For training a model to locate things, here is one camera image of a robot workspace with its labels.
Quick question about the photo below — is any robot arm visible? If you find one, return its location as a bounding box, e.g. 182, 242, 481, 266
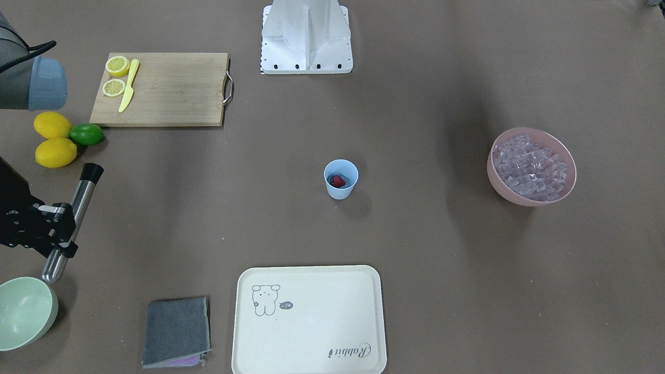
1, 17, 75, 257

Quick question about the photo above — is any lemon slice lower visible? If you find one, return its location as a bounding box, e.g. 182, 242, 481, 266
101, 78, 126, 98

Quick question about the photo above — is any black camera cable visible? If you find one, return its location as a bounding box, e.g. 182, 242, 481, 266
0, 41, 57, 73

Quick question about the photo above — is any yellow lemon lower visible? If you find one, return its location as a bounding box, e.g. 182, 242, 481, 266
35, 138, 78, 168

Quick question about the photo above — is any light blue plastic cup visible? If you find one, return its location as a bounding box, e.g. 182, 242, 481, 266
323, 159, 359, 201

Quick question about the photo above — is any pink bowl of ice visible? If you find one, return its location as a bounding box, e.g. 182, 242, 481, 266
486, 127, 578, 207

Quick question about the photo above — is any mint green bowl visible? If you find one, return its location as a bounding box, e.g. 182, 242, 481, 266
1, 277, 59, 351

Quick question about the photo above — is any yellow lemon upper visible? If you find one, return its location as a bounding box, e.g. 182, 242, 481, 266
33, 111, 73, 139

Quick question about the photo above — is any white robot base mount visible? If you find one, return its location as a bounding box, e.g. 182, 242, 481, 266
260, 1, 354, 74

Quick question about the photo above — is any cream rabbit tray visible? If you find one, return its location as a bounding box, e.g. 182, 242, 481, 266
231, 265, 388, 373

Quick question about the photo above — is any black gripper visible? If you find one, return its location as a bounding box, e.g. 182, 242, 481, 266
1, 158, 78, 259

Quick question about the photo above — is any red strawberry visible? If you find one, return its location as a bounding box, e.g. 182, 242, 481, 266
328, 175, 347, 189

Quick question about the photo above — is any steel muddler black tip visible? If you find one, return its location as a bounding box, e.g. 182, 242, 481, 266
41, 163, 104, 285

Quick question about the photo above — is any yellow lemon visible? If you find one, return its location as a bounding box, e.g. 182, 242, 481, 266
35, 138, 78, 168
33, 111, 73, 139

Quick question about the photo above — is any lemon slice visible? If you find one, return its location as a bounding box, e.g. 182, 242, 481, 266
105, 55, 130, 78
101, 78, 126, 98

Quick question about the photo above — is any grey folded cloth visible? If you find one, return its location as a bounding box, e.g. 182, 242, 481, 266
142, 297, 211, 369

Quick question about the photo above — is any green lime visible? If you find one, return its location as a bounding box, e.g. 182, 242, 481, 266
69, 123, 104, 146

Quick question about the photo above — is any lemon slice upper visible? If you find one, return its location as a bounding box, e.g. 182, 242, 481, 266
105, 55, 130, 78

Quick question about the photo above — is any yellow plastic knife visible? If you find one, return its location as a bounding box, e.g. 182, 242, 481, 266
118, 59, 140, 113

